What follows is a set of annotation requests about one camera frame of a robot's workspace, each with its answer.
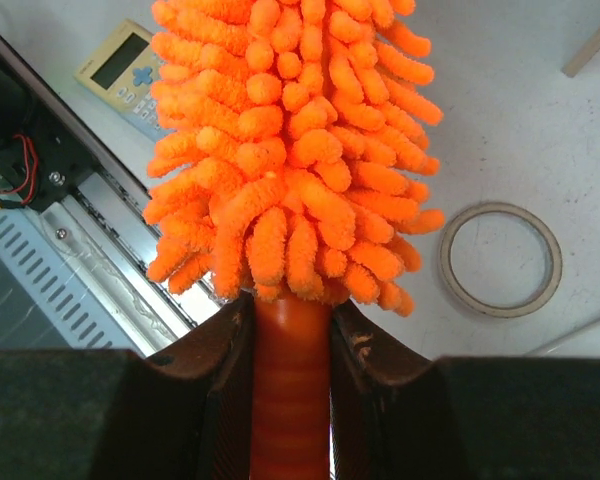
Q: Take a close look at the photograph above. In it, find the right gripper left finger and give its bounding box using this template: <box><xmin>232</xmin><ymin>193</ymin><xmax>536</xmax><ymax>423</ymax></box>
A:
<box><xmin>0</xmin><ymin>294</ymin><xmax>254</xmax><ymax>479</ymax></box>

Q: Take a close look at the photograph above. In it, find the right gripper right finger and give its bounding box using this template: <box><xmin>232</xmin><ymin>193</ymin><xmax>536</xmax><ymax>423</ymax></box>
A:
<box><xmin>331</xmin><ymin>302</ymin><xmax>600</xmax><ymax>479</ymax></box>

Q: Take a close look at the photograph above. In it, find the clear tape roll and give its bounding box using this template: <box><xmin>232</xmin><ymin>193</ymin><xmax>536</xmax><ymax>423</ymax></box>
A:
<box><xmin>438</xmin><ymin>201</ymin><xmax>563</xmax><ymax>319</ymax></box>

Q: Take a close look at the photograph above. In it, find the orange chenille duster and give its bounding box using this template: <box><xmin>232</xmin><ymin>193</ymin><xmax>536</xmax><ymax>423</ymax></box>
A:
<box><xmin>144</xmin><ymin>0</ymin><xmax>444</xmax><ymax>479</ymax></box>

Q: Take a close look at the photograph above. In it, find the wooden bookshelf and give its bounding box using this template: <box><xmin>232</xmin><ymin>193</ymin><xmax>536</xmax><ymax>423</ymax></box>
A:
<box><xmin>561</xmin><ymin>26</ymin><xmax>600</xmax><ymax>78</ymax></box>

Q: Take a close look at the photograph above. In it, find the yellow blue calculator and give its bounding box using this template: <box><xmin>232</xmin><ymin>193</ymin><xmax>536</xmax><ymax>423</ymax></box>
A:
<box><xmin>74</xmin><ymin>19</ymin><xmax>169</xmax><ymax>142</ymax></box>

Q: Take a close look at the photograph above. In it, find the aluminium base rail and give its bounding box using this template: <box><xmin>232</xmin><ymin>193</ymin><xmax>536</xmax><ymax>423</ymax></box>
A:
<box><xmin>0</xmin><ymin>35</ymin><xmax>218</xmax><ymax>362</ymax></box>

